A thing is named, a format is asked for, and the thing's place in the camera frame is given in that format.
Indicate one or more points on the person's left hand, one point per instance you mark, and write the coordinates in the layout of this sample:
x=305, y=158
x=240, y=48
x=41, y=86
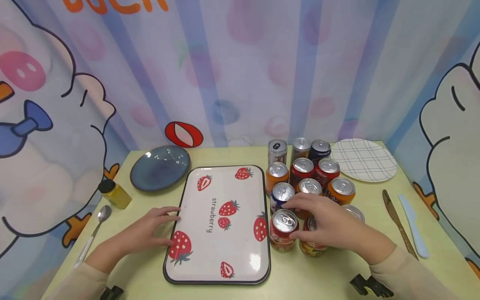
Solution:
x=144, y=231

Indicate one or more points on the person's right hand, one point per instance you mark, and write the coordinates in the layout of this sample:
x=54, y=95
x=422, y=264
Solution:
x=332, y=225

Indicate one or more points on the person's left fingers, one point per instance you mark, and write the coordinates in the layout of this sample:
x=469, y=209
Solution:
x=168, y=213

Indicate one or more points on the person's right fingers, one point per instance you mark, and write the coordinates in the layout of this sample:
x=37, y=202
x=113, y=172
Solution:
x=300, y=204

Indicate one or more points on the person's left thumb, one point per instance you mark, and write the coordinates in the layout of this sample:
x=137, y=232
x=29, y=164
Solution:
x=165, y=242

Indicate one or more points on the person's right thumb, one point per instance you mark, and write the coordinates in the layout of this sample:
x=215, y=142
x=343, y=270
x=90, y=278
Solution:
x=300, y=234

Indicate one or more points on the red yellow soda can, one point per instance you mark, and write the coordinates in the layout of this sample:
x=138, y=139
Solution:
x=312, y=249

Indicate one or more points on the person's right forearm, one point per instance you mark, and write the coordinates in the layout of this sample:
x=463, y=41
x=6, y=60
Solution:
x=407, y=279

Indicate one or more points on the person's left forearm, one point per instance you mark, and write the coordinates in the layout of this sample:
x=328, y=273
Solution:
x=84, y=281

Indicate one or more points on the cluster of drink cans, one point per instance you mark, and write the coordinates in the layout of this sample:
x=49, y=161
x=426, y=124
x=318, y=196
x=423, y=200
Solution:
x=277, y=171

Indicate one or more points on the dark blue round plate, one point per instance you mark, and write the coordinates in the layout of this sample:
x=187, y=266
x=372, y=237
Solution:
x=159, y=168

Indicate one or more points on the yellow jar with black lid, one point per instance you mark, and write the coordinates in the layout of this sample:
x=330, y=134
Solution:
x=117, y=196

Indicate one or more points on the white strawberry print tray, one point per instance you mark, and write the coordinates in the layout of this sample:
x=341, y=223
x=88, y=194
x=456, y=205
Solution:
x=232, y=246

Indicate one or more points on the black wrist band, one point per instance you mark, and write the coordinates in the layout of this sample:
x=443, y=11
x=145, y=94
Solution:
x=111, y=293
x=369, y=285

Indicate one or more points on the white checked round plate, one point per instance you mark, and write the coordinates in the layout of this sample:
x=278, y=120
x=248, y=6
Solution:
x=363, y=160

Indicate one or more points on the brown wooden knife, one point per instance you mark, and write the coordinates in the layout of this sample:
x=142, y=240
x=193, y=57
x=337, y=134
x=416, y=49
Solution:
x=393, y=214

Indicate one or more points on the light blue plastic knife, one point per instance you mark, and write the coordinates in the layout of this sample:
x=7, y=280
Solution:
x=412, y=223

